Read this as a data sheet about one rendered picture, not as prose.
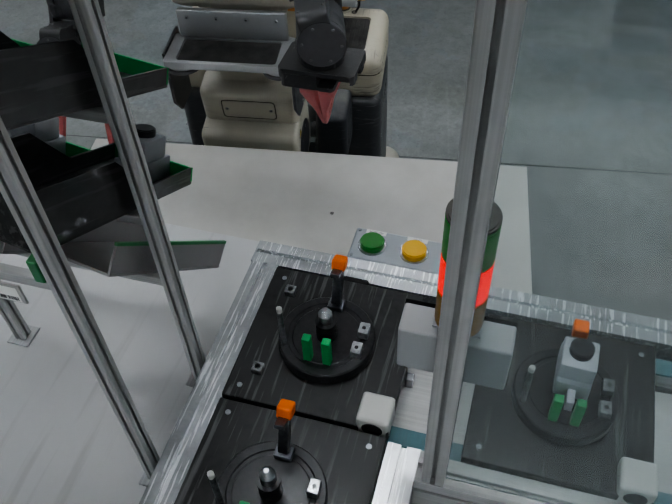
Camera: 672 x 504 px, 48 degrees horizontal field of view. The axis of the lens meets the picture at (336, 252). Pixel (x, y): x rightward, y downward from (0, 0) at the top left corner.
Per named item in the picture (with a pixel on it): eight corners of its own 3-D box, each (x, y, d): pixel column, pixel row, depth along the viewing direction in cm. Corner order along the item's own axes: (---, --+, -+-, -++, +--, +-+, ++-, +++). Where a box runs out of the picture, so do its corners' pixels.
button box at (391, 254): (357, 249, 132) (357, 225, 127) (477, 272, 128) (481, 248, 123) (347, 279, 128) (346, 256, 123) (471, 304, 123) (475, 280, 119)
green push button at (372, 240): (363, 237, 127) (363, 229, 125) (386, 241, 126) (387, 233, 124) (357, 254, 124) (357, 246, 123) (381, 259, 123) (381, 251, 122)
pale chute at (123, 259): (150, 242, 123) (157, 216, 122) (219, 268, 119) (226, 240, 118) (26, 244, 96) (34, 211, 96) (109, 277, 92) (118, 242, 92)
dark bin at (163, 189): (114, 158, 107) (115, 107, 104) (191, 184, 103) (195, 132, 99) (-54, 219, 83) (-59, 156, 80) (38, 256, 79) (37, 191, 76)
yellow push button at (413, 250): (404, 245, 125) (404, 237, 124) (428, 249, 124) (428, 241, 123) (399, 262, 123) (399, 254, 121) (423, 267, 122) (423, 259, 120)
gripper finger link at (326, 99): (335, 138, 102) (332, 79, 95) (285, 130, 104) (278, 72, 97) (349, 108, 106) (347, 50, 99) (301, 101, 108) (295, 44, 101)
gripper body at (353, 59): (353, 90, 96) (352, 38, 90) (277, 80, 98) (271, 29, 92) (366, 61, 100) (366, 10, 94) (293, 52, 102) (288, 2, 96)
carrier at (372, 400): (277, 274, 122) (270, 221, 113) (423, 303, 117) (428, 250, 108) (222, 401, 107) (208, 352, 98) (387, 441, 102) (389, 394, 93)
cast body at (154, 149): (143, 166, 105) (145, 118, 101) (169, 175, 103) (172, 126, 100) (102, 183, 97) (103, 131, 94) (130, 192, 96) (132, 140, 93)
